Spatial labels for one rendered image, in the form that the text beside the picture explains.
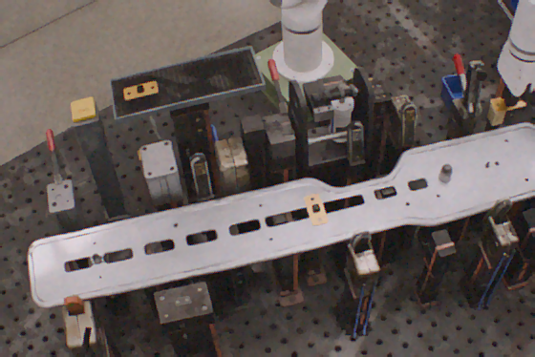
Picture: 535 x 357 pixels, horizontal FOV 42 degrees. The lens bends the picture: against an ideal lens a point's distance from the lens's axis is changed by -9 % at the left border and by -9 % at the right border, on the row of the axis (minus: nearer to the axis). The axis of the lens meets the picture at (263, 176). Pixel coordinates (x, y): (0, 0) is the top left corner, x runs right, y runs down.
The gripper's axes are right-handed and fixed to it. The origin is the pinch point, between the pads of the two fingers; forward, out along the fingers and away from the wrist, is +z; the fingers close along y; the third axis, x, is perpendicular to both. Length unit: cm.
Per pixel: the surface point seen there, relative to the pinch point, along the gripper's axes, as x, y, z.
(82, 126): -97, -30, 15
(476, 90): 0.9, -14.8, 14.7
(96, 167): -96, -31, 33
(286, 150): -49, -16, 24
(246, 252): -65, 7, 28
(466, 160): -4.9, -3.0, 27.5
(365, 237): -40.2, 15.3, 18.2
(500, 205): -7.2, 17.7, 16.7
